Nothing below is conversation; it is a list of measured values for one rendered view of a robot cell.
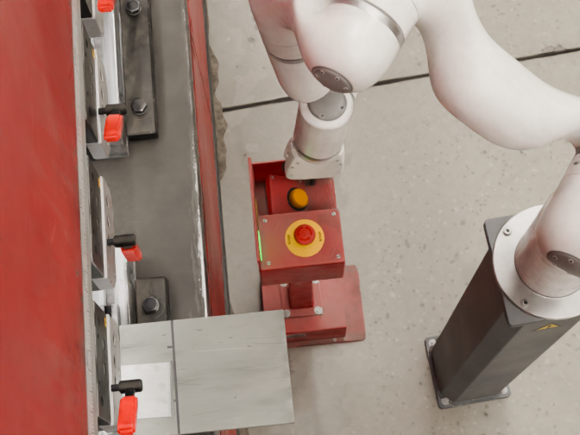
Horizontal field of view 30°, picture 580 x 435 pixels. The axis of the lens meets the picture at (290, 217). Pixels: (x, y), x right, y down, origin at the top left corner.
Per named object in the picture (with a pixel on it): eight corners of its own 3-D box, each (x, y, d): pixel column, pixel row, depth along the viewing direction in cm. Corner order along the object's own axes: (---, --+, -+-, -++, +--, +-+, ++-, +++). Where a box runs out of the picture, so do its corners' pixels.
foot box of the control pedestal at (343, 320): (366, 340, 271) (368, 330, 259) (267, 349, 270) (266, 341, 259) (357, 264, 277) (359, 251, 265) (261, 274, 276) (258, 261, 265)
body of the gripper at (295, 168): (289, 163, 177) (285, 185, 188) (350, 159, 178) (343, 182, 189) (285, 122, 180) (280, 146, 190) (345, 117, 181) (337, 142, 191)
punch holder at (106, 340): (123, 431, 149) (101, 416, 133) (62, 438, 149) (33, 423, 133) (118, 325, 153) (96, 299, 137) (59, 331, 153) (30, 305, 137)
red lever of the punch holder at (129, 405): (136, 426, 134) (141, 375, 143) (104, 430, 134) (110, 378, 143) (139, 437, 135) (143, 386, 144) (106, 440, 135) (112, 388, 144)
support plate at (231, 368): (294, 423, 167) (294, 422, 166) (125, 440, 167) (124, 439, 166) (283, 310, 172) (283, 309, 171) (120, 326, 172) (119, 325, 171)
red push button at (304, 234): (316, 248, 198) (316, 242, 194) (294, 250, 198) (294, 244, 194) (314, 227, 199) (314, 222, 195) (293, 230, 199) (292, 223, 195)
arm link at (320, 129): (304, 101, 179) (286, 149, 176) (311, 66, 166) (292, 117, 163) (352, 116, 178) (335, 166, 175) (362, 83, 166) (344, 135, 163)
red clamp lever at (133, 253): (145, 262, 158) (135, 243, 149) (117, 265, 158) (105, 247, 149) (144, 250, 159) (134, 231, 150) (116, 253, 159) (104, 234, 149)
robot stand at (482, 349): (494, 326, 271) (591, 200, 176) (510, 396, 266) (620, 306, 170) (424, 338, 270) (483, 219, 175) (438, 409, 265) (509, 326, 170)
